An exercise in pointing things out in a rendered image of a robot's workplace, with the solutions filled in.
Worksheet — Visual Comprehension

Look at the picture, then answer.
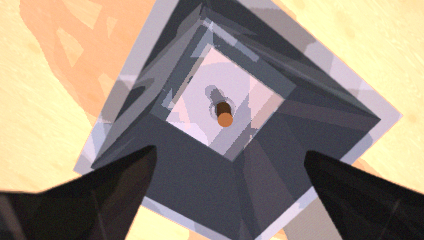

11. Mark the brown wooden peg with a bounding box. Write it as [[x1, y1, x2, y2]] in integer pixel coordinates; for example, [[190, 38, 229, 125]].
[[217, 102, 233, 127]]

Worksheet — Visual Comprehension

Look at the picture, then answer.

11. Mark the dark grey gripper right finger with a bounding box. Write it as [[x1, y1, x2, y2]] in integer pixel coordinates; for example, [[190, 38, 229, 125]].
[[304, 150, 424, 240]]

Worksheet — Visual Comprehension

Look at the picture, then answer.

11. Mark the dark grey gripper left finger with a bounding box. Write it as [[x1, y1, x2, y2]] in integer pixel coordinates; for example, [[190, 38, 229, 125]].
[[0, 145, 157, 240]]

